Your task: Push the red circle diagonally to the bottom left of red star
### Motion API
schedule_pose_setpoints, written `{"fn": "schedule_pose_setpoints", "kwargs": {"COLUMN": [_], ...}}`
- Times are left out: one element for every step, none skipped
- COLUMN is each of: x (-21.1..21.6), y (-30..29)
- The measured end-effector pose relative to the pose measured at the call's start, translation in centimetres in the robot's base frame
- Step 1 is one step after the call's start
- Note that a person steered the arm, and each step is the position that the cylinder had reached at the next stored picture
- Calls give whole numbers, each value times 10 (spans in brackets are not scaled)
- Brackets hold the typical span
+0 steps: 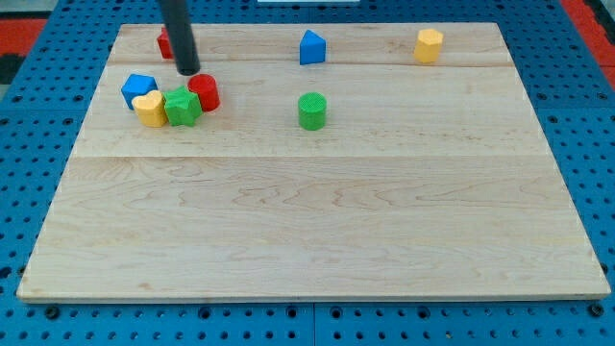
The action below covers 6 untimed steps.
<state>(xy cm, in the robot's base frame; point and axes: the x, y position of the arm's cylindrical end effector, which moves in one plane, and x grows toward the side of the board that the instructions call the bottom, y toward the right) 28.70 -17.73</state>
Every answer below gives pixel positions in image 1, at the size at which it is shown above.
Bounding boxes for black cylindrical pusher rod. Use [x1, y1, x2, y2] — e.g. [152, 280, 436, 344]
[158, 0, 201, 76]

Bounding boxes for red cylinder block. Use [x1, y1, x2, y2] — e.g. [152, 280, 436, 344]
[187, 74, 220, 111]

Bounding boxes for red star block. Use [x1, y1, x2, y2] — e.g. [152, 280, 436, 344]
[157, 27, 174, 60]

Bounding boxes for green star block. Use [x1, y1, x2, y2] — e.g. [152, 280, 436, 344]
[162, 86, 203, 127]

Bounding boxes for blue cube block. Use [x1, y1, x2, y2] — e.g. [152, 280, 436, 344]
[121, 74, 158, 111]

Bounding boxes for yellow heart block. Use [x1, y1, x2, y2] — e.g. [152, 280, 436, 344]
[132, 90, 168, 128]

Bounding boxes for blue triangle block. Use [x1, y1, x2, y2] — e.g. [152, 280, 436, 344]
[299, 30, 327, 65]

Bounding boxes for green cylinder block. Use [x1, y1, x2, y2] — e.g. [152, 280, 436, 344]
[298, 92, 327, 131]

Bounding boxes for light wooden board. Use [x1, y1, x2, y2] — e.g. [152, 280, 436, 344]
[16, 22, 610, 304]

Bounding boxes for yellow hexagon block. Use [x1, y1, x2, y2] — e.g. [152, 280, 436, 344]
[413, 29, 444, 63]

